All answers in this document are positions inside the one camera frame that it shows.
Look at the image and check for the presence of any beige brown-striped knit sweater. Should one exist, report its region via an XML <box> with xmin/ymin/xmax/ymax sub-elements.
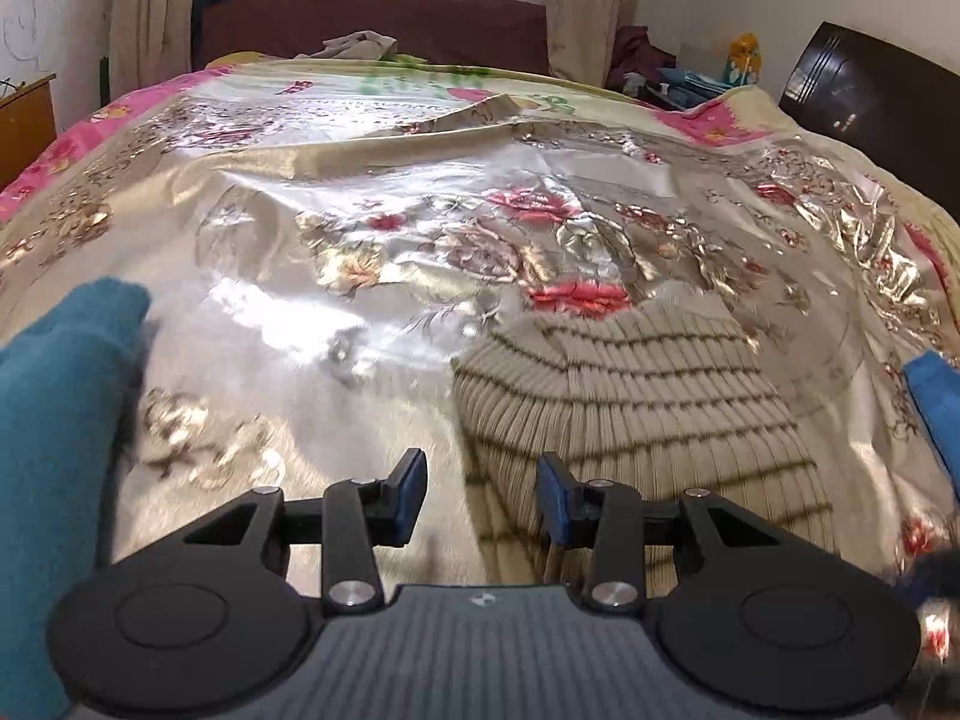
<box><xmin>450</xmin><ymin>300</ymin><xmax>863</xmax><ymax>587</ymax></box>

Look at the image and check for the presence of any crumpled beige cloth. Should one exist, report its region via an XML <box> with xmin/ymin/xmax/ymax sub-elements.
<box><xmin>292</xmin><ymin>30</ymin><xmax>400</xmax><ymax>63</ymax></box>

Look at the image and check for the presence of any maroon upholstered bench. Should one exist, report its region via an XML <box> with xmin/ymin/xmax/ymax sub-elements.
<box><xmin>191</xmin><ymin>0</ymin><xmax>556</xmax><ymax>80</ymax></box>

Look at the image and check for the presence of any yellow plush toy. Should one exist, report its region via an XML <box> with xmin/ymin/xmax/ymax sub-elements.
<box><xmin>721</xmin><ymin>32</ymin><xmax>763</xmax><ymax>86</ymax></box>

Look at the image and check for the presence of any wooden desk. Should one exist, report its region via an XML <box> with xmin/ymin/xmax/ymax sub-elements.
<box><xmin>0</xmin><ymin>73</ymin><xmax>59</xmax><ymax>190</ymax></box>

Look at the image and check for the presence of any gold floral satin blanket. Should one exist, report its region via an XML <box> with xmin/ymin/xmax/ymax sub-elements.
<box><xmin>0</xmin><ymin>64</ymin><xmax>960</xmax><ymax>720</ymax></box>

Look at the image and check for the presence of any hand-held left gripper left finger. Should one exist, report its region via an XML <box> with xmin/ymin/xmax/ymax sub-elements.
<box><xmin>184</xmin><ymin>448</ymin><xmax>428</xmax><ymax>610</ymax></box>

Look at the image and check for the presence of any beige curtain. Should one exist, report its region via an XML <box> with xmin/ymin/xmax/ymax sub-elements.
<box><xmin>544</xmin><ymin>0</ymin><xmax>650</xmax><ymax>85</ymax></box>
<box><xmin>109</xmin><ymin>0</ymin><xmax>200</xmax><ymax>102</ymax></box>

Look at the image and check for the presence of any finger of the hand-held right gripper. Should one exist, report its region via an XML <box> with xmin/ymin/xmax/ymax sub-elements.
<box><xmin>896</xmin><ymin>551</ymin><xmax>960</xmax><ymax>612</ymax></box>
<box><xmin>902</xmin><ymin>350</ymin><xmax>960</xmax><ymax>505</ymax></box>

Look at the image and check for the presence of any maroon clothes pile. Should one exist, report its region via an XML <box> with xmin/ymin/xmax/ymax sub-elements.
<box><xmin>606</xmin><ymin>25</ymin><xmax>677</xmax><ymax>91</ymax></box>

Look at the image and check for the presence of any blue folded cloth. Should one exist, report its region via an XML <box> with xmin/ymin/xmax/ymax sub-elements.
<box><xmin>658</xmin><ymin>67</ymin><xmax>730</xmax><ymax>97</ymax></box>

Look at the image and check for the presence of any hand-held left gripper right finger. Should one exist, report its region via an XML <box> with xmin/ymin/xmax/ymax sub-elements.
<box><xmin>537</xmin><ymin>453</ymin><xmax>781</xmax><ymax>611</ymax></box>

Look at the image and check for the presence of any dark wooden headboard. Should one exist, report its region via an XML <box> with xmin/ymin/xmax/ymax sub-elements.
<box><xmin>778</xmin><ymin>21</ymin><xmax>960</xmax><ymax>220</ymax></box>

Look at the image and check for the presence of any pink floral bedsheet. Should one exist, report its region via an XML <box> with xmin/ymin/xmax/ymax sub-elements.
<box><xmin>0</xmin><ymin>52</ymin><xmax>960</xmax><ymax>301</ymax></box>

